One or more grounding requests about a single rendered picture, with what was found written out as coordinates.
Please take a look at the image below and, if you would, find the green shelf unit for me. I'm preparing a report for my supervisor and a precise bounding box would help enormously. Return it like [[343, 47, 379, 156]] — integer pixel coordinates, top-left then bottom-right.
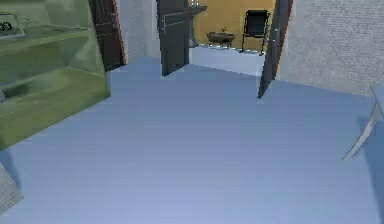
[[0, 0, 112, 152]]

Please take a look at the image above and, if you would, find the dark low table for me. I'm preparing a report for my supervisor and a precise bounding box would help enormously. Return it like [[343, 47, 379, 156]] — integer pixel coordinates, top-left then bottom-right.
[[205, 31, 236, 50]]

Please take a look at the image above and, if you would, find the pale blue table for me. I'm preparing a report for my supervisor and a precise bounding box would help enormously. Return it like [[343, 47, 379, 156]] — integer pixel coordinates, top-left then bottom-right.
[[342, 83, 384, 162]]

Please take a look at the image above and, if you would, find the dark grey room door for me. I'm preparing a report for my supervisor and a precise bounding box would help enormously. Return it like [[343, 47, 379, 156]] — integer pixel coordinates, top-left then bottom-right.
[[156, 0, 191, 77]]

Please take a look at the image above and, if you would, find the dark brown room door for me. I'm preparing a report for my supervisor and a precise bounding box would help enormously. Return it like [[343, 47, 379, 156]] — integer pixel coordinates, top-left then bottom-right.
[[88, 0, 128, 72]]

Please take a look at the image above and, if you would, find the dark grey open door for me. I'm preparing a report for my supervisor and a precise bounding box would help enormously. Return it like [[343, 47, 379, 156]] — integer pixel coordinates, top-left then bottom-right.
[[256, 0, 294, 100]]

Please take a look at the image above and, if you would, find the black chair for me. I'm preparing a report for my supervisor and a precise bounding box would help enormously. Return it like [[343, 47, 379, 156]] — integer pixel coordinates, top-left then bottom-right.
[[239, 9, 271, 56]]

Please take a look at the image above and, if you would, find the grey box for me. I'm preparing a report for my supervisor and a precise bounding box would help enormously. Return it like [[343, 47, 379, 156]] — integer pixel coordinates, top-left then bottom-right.
[[0, 162, 25, 214]]

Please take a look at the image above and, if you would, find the grey framed picture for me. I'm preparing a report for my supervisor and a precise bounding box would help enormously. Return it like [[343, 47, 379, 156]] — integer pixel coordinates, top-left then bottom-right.
[[0, 13, 26, 41]]

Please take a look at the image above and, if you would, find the dark console table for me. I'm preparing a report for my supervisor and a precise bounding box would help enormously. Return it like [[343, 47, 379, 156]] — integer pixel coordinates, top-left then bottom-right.
[[188, 4, 208, 49]]

